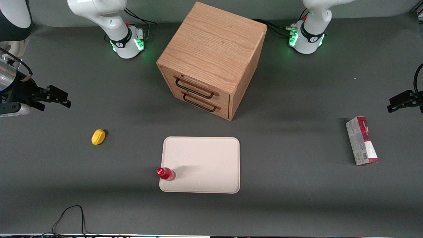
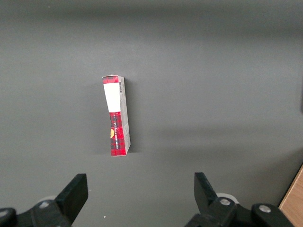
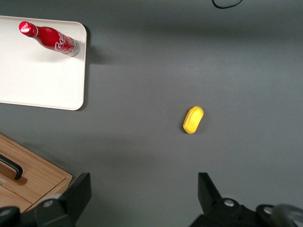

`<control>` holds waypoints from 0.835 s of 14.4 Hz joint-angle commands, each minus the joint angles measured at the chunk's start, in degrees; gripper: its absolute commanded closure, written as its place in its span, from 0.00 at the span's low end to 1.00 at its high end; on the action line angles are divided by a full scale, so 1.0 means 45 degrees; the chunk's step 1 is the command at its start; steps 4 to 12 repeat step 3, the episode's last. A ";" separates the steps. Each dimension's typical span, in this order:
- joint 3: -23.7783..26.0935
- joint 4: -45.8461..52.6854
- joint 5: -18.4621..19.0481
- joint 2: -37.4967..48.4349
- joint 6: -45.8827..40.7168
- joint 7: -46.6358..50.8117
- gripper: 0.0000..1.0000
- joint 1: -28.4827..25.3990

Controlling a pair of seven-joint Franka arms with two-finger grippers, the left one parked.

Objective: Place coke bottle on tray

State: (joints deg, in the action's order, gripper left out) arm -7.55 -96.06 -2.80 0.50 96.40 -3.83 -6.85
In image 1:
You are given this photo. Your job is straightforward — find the wooden drawer with long handle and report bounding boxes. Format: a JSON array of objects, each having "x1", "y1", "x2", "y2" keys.
[{"x1": 161, "y1": 66, "x2": 230, "y2": 107}]

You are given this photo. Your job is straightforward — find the beige background object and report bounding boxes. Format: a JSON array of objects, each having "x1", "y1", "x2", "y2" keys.
[{"x1": 0, "y1": 37, "x2": 29, "y2": 68}]

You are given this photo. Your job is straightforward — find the red coke bottle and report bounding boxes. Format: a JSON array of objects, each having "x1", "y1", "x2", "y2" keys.
[{"x1": 157, "y1": 167, "x2": 176, "y2": 181}]

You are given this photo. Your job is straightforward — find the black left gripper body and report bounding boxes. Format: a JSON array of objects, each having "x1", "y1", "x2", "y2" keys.
[{"x1": 409, "y1": 91, "x2": 423, "y2": 113}]

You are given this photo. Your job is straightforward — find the beige plastic tray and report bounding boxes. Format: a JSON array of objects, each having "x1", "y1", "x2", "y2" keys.
[{"x1": 159, "y1": 137, "x2": 240, "y2": 194}]

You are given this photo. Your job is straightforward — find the black left arm base cables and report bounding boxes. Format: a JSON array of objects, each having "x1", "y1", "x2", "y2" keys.
[{"x1": 253, "y1": 18, "x2": 296, "y2": 37}]

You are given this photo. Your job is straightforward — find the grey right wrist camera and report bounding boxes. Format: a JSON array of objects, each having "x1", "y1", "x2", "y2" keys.
[{"x1": 0, "y1": 102, "x2": 31, "y2": 118}]

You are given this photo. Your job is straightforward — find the wooden drawer with short handle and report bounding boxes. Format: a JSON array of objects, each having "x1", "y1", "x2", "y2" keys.
[{"x1": 171, "y1": 87, "x2": 229, "y2": 120}]

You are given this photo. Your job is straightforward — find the black cable along right arm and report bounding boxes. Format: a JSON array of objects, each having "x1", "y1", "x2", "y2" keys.
[{"x1": 0, "y1": 47, "x2": 34, "y2": 82}]

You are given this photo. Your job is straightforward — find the yellow lemon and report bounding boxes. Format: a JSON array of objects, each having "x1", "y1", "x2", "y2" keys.
[{"x1": 91, "y1": 129, "x2": 106, "y2": 146}]

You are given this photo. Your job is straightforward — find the thin black looped cable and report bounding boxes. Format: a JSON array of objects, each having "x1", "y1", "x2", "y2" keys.
[{"x1": 51, "y1": 205, "x2": 99, "y2": 237}]

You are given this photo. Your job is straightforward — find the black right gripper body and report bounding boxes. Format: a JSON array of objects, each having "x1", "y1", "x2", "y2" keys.
[{"x1": 0, "y1": 74, "x2": 42, "y2": 106}]

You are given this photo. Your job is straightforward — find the short black drawer handle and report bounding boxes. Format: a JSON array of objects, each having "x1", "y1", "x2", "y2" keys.
[{"x1": 182, "y1": 93, "x2": 218, "y2": 113}]

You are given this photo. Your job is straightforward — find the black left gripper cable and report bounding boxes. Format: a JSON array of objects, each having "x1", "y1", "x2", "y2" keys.
[{"x1": 413, "y1": 63, "x2": 423, "y2": 96}]

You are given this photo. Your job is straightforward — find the black right arm base cable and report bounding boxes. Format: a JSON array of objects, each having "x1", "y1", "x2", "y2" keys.
[{"x1": 124, "y1": 7, "x2": 158, "y2": 40}]

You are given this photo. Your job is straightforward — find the long black drawer handle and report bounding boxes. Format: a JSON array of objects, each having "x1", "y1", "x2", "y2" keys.
[{"x1": 174, "y1": 77, "x2": 215, "y2": 99}]

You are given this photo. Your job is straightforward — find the wooden two-drawer cabinet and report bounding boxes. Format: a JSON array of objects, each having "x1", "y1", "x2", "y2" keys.
[{"x1": 156, "y1": 1, "x2": 267, "y2": 121}]

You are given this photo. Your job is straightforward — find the red plaid cardboard box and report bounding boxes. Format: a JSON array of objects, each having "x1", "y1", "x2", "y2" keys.
[{"x1": 345, "y1": 116, "x2": 379, "y2": 166}]

